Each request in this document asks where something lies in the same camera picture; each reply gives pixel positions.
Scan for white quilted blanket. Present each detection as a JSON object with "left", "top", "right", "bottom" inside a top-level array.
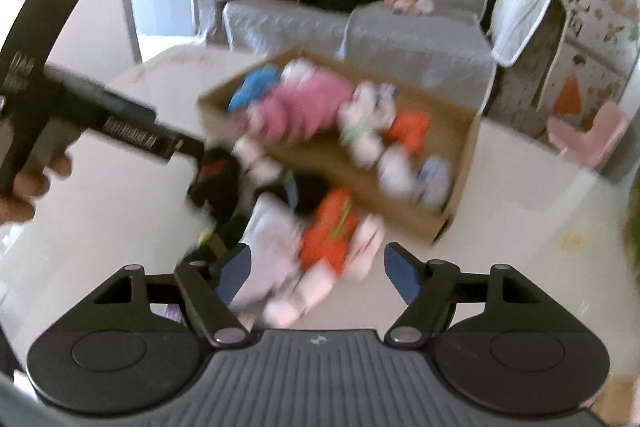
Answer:
[{"left": 491, "top": 0, "right": 567, "bottom": 68}]

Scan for pile of socks on table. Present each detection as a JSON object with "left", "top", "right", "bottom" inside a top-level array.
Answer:
[{"left": 229, "top": 184, "right": 387, "bottom": 329}]

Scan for printed floral panel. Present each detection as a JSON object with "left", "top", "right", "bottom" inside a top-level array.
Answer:
[{"left": 535, "top": 0, "right": 640, "bottom": 188}]

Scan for person's left hand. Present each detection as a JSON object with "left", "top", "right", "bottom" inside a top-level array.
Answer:
[{"left": 0, "top": 156, "right": 74, "bottom": 226}]

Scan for white desktop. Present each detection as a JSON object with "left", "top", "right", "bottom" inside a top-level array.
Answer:
[{"left": 0, "top": 43, "right": 640, "bottom": 427}]

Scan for white and green toy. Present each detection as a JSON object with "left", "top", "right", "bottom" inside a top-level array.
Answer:
[{"left": 336, "top": 81, "right": 402, "bottom": 168}]

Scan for small orange toy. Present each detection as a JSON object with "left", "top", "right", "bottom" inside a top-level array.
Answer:
[{"left": 384, "top": 111, "right": 432, "bottom": 154}]

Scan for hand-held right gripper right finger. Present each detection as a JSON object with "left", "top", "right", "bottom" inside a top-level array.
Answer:
[{"left": 384, "top": 243, "right": 544, "bottom": 349}]

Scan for black toy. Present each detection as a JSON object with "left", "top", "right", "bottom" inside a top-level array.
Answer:
[{"left": 186, "top": 147, "right": 253, "bottom": 230}]

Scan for white and blue toy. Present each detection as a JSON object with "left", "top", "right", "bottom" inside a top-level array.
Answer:
[{"left": 376, "top": 146, "right": 452, "bottom": 208}]

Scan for pink chair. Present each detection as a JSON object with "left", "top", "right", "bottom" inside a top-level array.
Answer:
[{"left": 546, "top": 101, "right": 632, "bottom": 171}]

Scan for cardboard box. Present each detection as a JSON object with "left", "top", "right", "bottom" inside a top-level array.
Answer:
[{"left": 197, "top": 49, "right": 482, "bottom": 246}]

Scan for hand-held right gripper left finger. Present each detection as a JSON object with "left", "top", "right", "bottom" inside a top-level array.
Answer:
[{"left": 92, "top": 243, "right": 251, "bottom": 349}]

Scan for small toys on sofa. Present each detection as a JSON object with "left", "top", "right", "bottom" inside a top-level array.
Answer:
[{"left": 384, "top": 0, "right": 435, "bottom": 16}]

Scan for grey sofa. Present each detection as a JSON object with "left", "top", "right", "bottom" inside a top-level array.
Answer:
[{"left": 186, "top": 0, "right": 569, "bottom": 138}]

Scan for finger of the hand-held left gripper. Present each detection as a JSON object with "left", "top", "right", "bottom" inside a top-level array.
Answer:
[{"left": 102, "top": 111, "right": 207, "bottom": 165}]

